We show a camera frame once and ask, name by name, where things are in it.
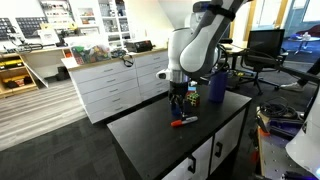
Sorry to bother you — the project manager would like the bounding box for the black green Rubik's cube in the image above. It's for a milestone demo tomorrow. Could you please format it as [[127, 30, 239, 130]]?
[[186, 92, 202, 108]]

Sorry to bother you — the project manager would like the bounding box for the wooden workbench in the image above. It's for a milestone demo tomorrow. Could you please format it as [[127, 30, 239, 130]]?
[[0, 45, 73, 100]]

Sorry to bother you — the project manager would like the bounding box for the orange capped white marker pen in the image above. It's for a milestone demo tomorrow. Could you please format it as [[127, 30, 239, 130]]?
[[170, 115, 199, 128]]

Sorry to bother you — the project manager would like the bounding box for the white paper sign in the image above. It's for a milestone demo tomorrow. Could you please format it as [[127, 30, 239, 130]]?
[[36, 28, 61, 46]]

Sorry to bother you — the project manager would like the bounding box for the blue bottle with black lid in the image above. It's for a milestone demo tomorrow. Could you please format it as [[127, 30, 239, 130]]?
[[208, 64, 231, 104]]

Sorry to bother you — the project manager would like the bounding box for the metal breadboard robot table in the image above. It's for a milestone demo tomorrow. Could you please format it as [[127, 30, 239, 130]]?
[[255, 113, 320, 180]]

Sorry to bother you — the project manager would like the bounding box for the round grey table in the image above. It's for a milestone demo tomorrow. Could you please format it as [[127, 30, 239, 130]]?
[[287, 31, 320, 56]]

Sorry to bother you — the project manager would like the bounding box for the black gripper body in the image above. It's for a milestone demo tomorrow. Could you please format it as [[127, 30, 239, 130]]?
[[168, 80, 190, 101]]

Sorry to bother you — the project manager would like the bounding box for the black blue device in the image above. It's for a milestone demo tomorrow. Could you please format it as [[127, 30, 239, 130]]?
[[265, 117, 307, 141]]

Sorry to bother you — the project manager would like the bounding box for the dark pegboard with tools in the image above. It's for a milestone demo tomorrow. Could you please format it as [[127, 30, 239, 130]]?
[[0, 16, 50, 40]]

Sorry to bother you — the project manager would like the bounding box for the white shelf unit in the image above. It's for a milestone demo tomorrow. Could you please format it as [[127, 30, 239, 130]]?
[[67, 0, 133, 43]]

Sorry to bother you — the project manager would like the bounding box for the black cabinet door handle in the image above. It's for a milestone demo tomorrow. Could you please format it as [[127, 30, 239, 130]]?
[[187, 154, 197, 175], [214, 141, 224, 159]]

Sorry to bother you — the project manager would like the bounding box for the black office chair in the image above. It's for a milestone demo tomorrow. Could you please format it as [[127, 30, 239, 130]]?
[[233, 28, 290, 96]]

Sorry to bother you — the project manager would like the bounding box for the white drawer cabinet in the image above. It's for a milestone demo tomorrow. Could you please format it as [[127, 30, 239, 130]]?
[[67, 47, 176, 125]]

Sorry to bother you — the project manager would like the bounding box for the black electronic box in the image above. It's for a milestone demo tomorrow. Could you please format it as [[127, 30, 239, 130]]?
[[125, 39, 154, 54]]

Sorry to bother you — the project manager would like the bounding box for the black cabinet with white doors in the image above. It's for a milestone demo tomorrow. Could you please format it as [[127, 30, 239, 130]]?
[[106, 84, 253, 180]]

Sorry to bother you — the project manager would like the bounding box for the coil of black cables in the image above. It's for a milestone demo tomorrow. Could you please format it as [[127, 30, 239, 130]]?
[[258, 96, 300, 121]]

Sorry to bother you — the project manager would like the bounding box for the black looped cable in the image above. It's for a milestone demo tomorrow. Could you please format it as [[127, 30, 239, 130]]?
[[120, 52, 135, 69]]

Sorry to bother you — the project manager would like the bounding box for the clear bag of colourful toys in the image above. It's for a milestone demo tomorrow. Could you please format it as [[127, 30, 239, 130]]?
[[70, 43, 112, 66]]

